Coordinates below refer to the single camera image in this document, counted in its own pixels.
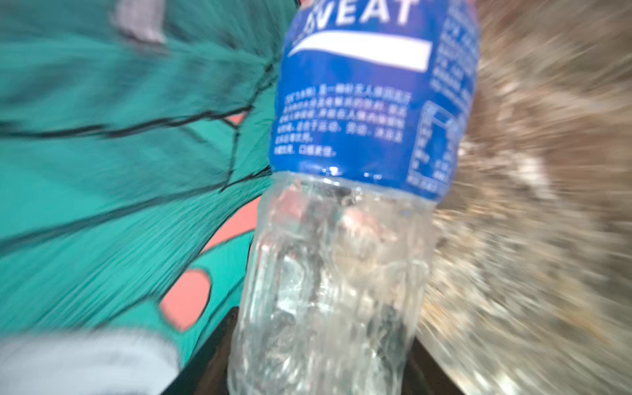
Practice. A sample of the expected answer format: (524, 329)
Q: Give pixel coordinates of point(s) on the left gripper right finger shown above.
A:
(424, 375)

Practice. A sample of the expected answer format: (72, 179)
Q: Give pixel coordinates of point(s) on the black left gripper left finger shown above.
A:
(206, 373)

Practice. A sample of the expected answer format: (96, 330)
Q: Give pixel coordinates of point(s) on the small bottle blue label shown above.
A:
(372, 103)

